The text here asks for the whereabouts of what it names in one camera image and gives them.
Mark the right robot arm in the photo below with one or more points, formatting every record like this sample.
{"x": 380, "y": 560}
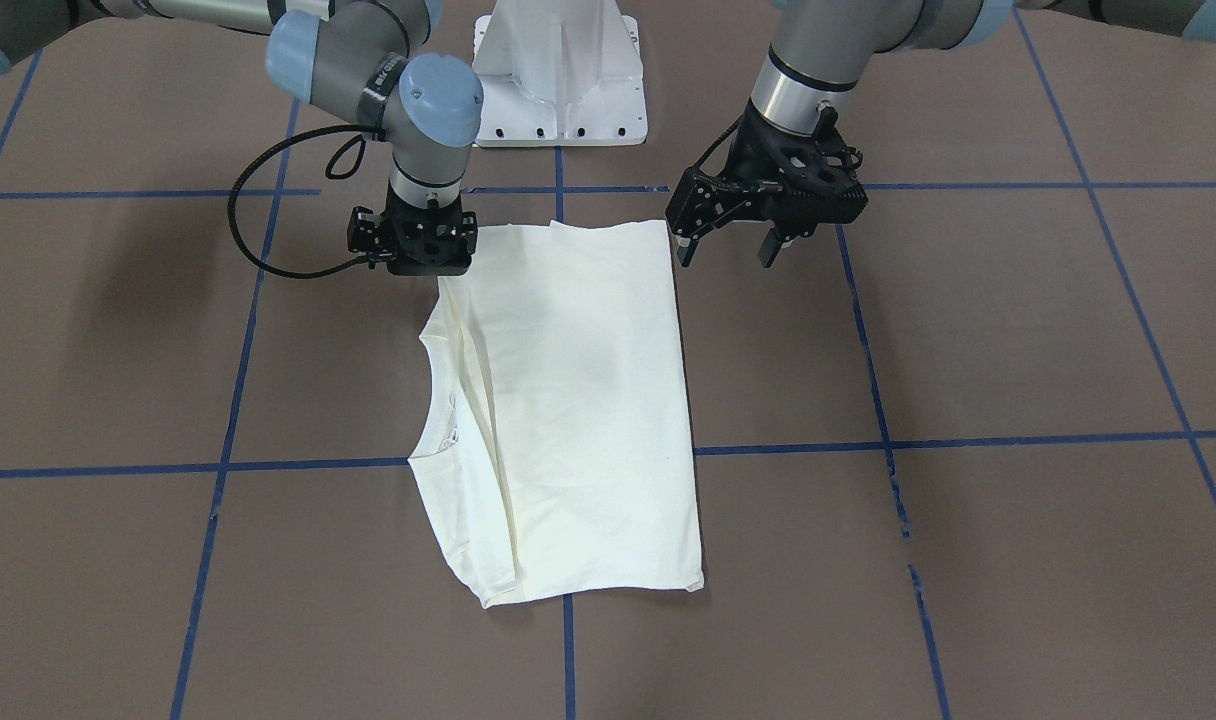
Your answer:
{"x": 363, "y": 62}

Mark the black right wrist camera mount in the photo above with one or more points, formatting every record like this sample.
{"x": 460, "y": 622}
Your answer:
{"x": 362, "y": 239}

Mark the white long-sleeve cat shirt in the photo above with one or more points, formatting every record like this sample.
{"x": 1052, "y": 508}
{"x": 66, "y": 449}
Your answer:
{"x": 557, "y": 454}

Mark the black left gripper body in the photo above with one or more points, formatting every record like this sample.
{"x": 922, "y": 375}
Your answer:
{"x": 743, "y": 160}

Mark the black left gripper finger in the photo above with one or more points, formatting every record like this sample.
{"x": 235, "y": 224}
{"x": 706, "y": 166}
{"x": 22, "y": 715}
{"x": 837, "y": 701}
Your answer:
{"x": 774, "y": 242}
{"x": 699, "y": 205}

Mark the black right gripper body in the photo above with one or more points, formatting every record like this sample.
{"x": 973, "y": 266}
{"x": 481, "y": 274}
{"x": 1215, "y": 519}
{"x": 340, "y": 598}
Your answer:
{"x": 364, "y": 236}

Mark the white camera post with base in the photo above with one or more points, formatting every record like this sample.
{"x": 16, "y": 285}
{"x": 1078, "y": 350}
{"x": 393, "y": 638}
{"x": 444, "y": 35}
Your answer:
{"x": 560, "y": 73}

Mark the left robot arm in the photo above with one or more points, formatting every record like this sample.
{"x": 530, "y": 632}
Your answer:
{"x": 821, "y": 48}

